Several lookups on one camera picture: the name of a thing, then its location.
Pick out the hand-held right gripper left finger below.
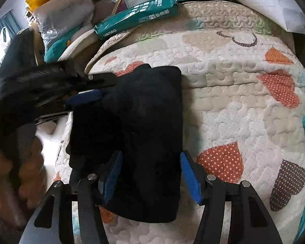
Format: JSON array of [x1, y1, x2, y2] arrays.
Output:
[[20, 150, 124, 244]]

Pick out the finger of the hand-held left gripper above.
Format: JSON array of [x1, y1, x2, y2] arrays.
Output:
[[36, 89, 105, 125], [71, 72, 119, 92]]

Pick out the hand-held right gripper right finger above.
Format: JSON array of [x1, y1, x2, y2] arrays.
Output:
[[179, 150, 282, 244]]

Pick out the black pants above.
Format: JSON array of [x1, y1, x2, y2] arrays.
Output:
[[66, 64, 183, 223]]

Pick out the person's left hand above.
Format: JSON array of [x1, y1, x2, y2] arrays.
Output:
[[0, 137, 47, 224]]

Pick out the teal plush toy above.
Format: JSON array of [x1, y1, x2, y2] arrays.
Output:
[[44, 32, 78, 63]]

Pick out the white plastic bag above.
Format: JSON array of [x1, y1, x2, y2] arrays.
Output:
[[0, 27, 12, 49]]

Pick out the long teal box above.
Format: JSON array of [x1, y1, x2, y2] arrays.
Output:
[[94, 0, 179, 40]]

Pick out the clear plastic bag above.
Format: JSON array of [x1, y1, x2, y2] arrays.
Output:
[[32, 0, 96, 49]]

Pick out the heart-patterned quilt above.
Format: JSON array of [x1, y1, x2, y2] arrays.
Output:
[[53, 1, 305, 244]]

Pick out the white paper bag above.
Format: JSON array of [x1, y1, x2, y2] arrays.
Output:
[[219, 0, 305, 36]]

